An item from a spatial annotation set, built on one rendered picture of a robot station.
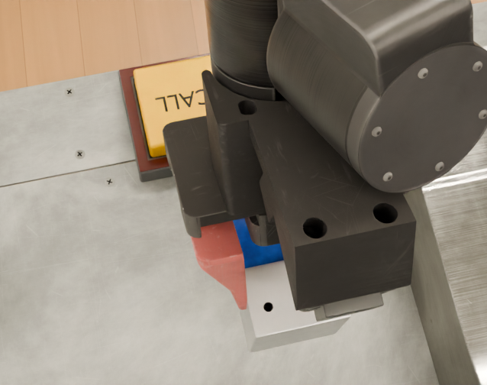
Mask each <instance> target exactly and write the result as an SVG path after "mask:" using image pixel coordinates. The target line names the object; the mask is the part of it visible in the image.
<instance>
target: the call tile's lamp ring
mask: <svg viewBox="0 0 487 385"><path fill-rule="evenodd" d="M209 55H210V54H209V53H207V54H202V55H198V56H193V57H186V58H181V59H177V60H169V61H165V62H160V63H153V64H148V65H144V66H136V67H132V68H127V69H123V70H119V73H120V77H121V84H122V88H123V91H124V98H125V102H126V106H127V113H128V117H129V121H130V125H131V131H132V135H133V139H134V146H135V150H136V154H137V161H138V165H139V168H140V172H144V171H148V170H155V169H159V168H164V167H169V163H168V160H167V157H163V158H159V159H155V160H148V159H147V152H146V148H145V145H144V138H143V135H142V130H141V126H140V120H139V116H138V112H137V106H136V102H135V98H134V91H133V87H132V83H131V77H132V76H134V70H135V69H140V68H144V67H149V66H156V65H160V64H164V63H172V62H176V61H181V60H189V59H193V58H197V57H205V56H209Z"/></svg>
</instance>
